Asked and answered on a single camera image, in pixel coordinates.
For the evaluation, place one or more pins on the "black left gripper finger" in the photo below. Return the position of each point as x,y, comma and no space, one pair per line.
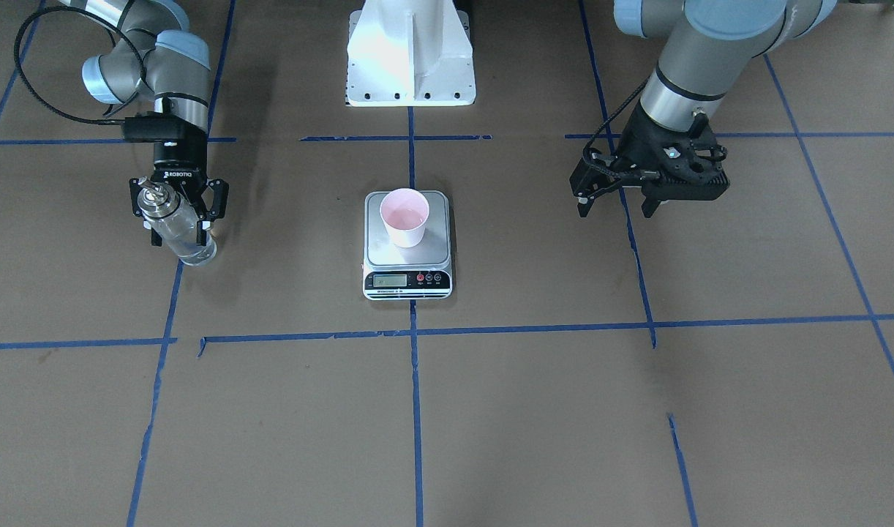
651,203
587,195

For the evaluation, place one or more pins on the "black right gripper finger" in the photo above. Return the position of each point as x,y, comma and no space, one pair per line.
134,190
207,215

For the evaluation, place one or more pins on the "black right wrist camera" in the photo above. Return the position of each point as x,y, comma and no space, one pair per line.
152,127

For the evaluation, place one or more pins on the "pink paper cup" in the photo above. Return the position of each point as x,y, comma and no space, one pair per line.
404,213

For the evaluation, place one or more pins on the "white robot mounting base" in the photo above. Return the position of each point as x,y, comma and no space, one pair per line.
411,54

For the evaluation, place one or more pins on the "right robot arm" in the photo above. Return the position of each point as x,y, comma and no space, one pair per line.
157,84

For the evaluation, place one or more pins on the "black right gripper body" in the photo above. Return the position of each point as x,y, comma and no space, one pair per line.
178,159

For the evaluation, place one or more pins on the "clear glass sauce bottle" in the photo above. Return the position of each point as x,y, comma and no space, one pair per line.
175,221

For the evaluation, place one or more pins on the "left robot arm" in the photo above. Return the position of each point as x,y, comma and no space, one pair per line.
708,45

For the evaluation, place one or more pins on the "silver digital kitchen scale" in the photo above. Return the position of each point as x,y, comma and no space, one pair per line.
391,272

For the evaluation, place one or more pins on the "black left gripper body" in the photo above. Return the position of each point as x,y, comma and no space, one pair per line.
635,147

